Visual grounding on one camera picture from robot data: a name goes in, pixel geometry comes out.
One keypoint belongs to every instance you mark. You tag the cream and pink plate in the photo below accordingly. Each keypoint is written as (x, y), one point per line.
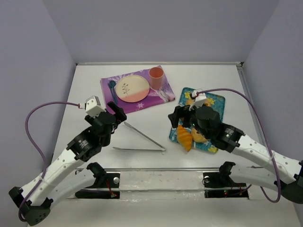
(132, 88)

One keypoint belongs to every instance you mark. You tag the glazed donut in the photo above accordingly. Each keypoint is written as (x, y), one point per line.
(207, 103)

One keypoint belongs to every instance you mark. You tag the blue plastic spoon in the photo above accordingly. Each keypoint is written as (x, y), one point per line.
(111, 86)

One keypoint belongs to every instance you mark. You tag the metal tongs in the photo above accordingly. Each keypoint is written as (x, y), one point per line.
(136, 141)

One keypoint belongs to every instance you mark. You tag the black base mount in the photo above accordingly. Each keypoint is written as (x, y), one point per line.
(105, 184)
(220, 185)

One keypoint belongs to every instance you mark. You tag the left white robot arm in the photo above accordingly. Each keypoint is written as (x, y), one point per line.
(35, 199)

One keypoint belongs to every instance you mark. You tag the small round bun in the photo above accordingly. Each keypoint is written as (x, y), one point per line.
(189, 102)

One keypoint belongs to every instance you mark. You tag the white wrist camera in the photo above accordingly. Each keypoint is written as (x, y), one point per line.
(93, 107)
(198, 96)

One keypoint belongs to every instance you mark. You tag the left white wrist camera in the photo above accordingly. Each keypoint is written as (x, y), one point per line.
(93, 107)

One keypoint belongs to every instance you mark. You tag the orange croissant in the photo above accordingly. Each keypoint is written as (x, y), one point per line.
(184, 138)

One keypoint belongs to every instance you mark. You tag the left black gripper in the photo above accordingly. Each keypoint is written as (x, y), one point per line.
(117, 112)

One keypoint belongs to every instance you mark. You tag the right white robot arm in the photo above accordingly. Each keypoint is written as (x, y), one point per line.
(273, 171)

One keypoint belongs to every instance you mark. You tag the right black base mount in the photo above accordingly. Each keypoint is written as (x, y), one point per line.
(220, 185)

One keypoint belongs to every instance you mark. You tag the pink plastic cup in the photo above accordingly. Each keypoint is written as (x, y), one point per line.
(156, 77)

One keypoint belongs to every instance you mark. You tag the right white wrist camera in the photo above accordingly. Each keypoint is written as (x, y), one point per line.
(198, 96)

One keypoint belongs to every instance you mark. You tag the light round bun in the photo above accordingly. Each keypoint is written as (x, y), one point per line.
(197, 137)

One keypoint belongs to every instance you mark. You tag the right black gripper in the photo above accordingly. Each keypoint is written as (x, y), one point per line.
(178, 116)

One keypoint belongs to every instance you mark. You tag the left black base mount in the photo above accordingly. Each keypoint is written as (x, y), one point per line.
(105, 184)

